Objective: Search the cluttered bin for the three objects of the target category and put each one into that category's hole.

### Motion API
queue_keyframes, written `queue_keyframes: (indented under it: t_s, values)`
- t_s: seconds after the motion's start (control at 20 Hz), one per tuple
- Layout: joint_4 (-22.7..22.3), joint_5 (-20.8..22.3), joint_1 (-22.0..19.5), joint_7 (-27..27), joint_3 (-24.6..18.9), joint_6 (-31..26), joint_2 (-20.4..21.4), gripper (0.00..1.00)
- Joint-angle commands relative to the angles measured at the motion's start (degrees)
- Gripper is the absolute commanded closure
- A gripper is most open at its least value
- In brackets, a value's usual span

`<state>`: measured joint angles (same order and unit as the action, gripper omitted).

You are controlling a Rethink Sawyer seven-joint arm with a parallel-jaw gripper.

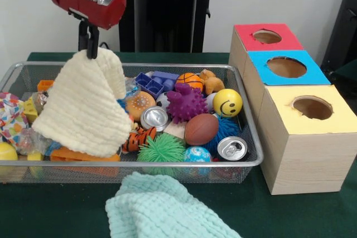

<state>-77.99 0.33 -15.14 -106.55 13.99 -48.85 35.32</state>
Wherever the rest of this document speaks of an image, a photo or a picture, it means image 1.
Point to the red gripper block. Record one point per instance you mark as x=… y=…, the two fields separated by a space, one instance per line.
x=103 y=12

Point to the cream knitted cloth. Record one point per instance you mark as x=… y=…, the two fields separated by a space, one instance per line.
x=83 y=110

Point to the white multicolour print cloth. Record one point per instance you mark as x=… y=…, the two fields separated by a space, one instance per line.
x=11 y=118

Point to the mint green knitted cloth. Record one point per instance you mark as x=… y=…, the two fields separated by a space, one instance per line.
x=162 y=207

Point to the wooden box with three holes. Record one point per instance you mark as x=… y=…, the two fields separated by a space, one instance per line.
x=307 y=154

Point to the yellow cheese wedge toy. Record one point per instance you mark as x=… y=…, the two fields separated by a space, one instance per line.
x=31 y=110

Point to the orange toy basketball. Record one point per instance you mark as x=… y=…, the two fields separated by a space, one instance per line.
x=191 y=79

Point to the orange toy brick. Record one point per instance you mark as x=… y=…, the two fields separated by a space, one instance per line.
x=78 y=155

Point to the purple spiky ball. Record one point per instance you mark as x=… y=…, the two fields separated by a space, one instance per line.
x=187 y=103

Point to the green spiky ball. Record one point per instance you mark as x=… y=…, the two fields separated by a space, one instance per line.
x=162 y=149

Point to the brown toy football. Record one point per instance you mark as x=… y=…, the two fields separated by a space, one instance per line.
x=201 y=128

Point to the yellow smiley face ball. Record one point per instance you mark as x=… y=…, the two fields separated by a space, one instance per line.
x=227 y=103

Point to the blue globe ball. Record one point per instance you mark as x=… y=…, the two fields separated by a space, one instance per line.
x=198 y=153

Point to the silver drink can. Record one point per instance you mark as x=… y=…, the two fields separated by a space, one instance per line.
x=232 y=147

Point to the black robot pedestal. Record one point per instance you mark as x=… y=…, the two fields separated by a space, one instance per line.
x=162 y=15

